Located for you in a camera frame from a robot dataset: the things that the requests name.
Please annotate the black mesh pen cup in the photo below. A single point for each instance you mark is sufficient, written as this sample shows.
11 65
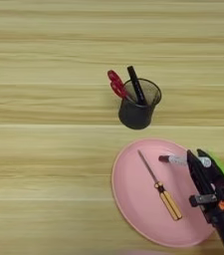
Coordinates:
135 116

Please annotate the black marker pen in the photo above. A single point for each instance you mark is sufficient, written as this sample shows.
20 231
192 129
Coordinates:
136 84

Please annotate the pink oval plate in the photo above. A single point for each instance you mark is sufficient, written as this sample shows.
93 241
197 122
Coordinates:
140 205

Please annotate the white marker with grey cap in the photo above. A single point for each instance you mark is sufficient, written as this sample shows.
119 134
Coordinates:
178 160

